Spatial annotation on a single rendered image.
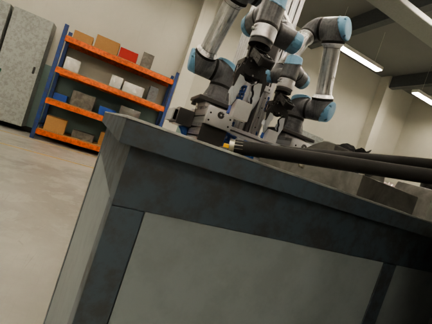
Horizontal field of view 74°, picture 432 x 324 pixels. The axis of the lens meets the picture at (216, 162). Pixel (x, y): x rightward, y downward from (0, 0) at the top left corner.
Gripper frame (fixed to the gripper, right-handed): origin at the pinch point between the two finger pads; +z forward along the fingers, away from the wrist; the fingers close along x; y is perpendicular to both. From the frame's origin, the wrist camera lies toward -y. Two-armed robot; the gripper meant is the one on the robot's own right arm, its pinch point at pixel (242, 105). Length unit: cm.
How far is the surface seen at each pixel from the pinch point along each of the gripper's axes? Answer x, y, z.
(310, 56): -342, 565, -284
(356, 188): -30.6, -21.5, 13.0
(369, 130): -587, 552, -176
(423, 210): -73, -11, 12
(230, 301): 3, -36, 41
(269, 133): -27.5, 30.5, 1.0
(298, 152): -3.0, -31.8, 10.5
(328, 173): -29.4, -10.5, 11.0
